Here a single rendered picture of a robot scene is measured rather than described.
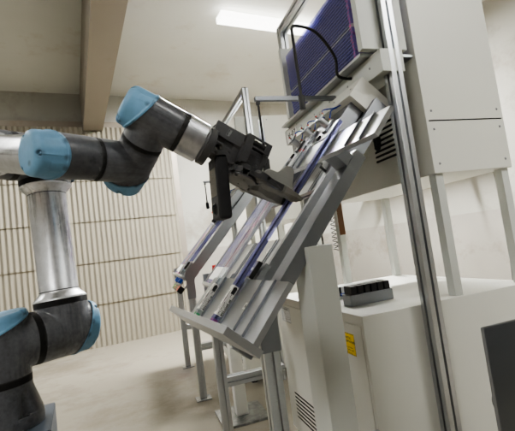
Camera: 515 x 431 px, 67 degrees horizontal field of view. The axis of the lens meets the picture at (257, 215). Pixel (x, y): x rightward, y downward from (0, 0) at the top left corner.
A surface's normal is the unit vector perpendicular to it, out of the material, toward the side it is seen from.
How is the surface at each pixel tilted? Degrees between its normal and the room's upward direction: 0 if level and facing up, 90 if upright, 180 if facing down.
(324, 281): 90
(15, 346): 90
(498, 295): 90
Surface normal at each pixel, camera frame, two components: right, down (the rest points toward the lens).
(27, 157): -0.62, 0.02
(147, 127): 0.05, 0.54
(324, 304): 0.41, -0.12
